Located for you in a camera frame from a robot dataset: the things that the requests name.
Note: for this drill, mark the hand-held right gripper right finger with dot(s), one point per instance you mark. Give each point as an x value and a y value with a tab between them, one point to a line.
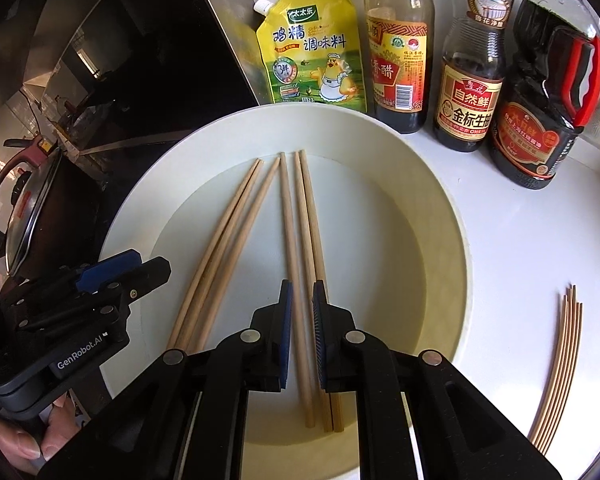
320	335

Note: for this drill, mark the wok with glass lid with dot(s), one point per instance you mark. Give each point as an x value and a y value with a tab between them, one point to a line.
35	210

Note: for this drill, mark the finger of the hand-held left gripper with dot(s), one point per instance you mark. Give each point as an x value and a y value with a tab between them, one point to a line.
147	275
107	270

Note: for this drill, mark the white round basin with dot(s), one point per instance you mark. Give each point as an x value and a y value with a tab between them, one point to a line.
380	285

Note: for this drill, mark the slim vinegar bottle yellow cap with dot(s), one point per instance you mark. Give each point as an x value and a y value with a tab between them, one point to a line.
397	85

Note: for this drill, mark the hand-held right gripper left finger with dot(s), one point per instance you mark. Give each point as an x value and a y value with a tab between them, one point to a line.
286	335

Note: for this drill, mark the row of wooden chopsticks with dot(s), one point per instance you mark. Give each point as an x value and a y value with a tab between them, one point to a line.
562	360

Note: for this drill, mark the soy sauce bottle yellow cap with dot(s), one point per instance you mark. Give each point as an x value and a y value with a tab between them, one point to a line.
467	105

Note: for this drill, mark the slim wooden chopstick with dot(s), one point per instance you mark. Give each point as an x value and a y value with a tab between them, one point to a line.
289	235
223	255
212	255
307	230
240	255
315	230

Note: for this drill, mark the large soy sauce jug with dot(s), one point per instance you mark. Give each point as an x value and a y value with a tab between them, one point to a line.
525	135

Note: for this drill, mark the yellow seasoning pouch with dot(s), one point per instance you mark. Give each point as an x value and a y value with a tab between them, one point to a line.
305	60

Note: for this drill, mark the person's left hand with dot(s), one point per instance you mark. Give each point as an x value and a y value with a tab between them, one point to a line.
15	445

